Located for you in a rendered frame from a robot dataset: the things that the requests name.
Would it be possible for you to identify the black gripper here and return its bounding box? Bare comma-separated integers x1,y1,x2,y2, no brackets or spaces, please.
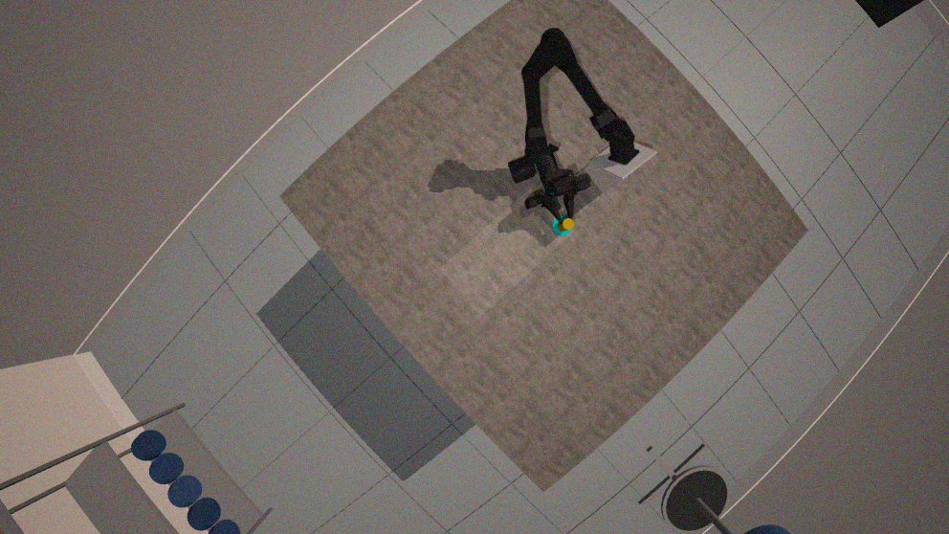
524,167,590,224

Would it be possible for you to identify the cyan circle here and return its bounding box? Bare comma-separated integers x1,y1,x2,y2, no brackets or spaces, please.
553,216,571,236

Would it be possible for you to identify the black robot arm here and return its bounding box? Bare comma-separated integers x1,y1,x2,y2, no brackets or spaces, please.
508,28,640,195

